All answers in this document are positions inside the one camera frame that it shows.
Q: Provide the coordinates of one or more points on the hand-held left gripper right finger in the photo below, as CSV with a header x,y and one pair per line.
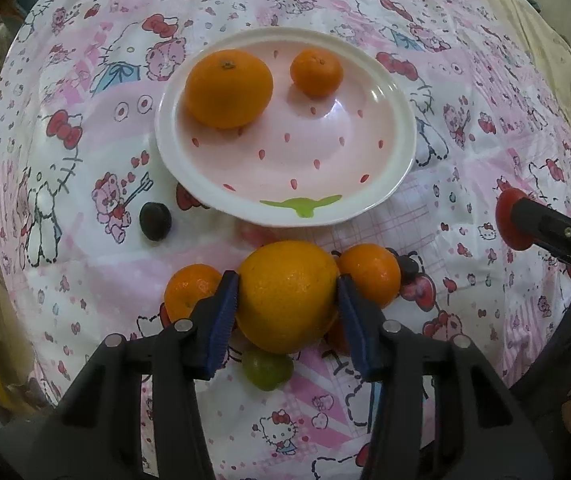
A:
x,y
356,325

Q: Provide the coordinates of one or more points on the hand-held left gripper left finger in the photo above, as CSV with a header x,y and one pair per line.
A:
x,y
221,320

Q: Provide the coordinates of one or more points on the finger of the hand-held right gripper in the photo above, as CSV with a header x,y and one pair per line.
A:
x,y
560,235

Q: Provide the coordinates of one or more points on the small orange tangerine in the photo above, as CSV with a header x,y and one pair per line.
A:
x,y
185,290
373,275
316,72

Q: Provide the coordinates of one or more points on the red tomato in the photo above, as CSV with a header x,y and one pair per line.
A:
x,y
504,217

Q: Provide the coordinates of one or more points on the green lime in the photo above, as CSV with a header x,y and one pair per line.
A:
x,y
268,371

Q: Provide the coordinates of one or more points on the large smooth orange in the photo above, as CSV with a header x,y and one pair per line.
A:
x,y
288,295

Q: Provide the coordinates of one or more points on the small dark grape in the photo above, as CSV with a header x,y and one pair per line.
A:
x,y
408,267

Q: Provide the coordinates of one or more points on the large dark grape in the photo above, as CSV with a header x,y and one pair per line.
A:
x,y
155,221

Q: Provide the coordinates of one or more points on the pink plate with white rim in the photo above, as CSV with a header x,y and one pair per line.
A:
x,y
315,160

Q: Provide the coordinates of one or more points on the pink cartoon printed blanket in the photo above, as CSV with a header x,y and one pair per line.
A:
x,y
90,280

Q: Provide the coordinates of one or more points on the beige bed sheet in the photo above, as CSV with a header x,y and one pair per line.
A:
x,y
555,40

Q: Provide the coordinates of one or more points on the large orange with stem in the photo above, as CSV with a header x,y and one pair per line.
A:
x,y
229,87

